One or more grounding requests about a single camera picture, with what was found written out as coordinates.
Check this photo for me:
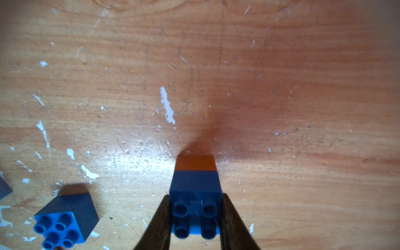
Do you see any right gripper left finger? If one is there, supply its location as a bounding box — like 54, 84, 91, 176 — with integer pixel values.
134, 195, 171, 250

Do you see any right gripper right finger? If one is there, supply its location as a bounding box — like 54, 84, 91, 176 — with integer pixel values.
220, 193, 260, 250

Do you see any brown 2x2 lego plate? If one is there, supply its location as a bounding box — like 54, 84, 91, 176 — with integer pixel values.
175, 155, 217, 171

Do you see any dark blue 2x2 lego brick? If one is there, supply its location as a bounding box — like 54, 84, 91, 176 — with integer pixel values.
33, 193, 99, 250

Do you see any light blue 2x4 lego brick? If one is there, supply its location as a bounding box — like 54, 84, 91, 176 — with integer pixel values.
0, 177, 12, 200

